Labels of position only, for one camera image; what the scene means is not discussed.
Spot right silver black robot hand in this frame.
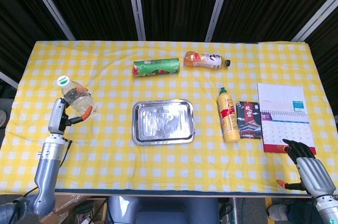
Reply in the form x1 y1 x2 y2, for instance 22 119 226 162
276 138 336 199

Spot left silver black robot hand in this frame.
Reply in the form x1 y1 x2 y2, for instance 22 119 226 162
48 88 93 135

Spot clear plastic bottle green cap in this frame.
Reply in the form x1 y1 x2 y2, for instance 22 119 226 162
54 75 98 120

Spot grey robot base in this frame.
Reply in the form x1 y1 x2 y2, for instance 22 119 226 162
107 196 220 224

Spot yellow squeeze bottle green cap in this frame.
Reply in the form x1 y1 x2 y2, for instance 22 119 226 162
217 87 241 143

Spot rectangular metal tray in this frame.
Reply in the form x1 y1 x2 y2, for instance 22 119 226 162
132 99 195 145

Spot orange juice bottle black cap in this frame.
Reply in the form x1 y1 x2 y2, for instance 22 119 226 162
184 51 231 71

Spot white shoe with grey sole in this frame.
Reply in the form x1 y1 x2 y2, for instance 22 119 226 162
267 204 288 221

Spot yellow white checked tablecloth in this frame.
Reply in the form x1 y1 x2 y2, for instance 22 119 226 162
0 40 338 195

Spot white red desk calendar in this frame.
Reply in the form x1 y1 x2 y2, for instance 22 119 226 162
257 82 317 153

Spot dark red illustrated card box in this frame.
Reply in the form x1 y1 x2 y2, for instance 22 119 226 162
236 100 263 139

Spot metal table leg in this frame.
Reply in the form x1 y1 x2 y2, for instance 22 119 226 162
231 197 238 224

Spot brown cardboard box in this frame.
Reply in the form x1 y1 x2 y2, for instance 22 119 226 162
39 194 108 224

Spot green chip can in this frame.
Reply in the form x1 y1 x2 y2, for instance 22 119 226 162
133 57 181 78

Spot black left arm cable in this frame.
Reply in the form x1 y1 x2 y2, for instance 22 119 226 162
10 139 73 224

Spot white partition frame post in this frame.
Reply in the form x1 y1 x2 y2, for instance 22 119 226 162
0 71 19 89
205 0 234 42
292 0 338 42
125 0 146 41
23 0 76 41

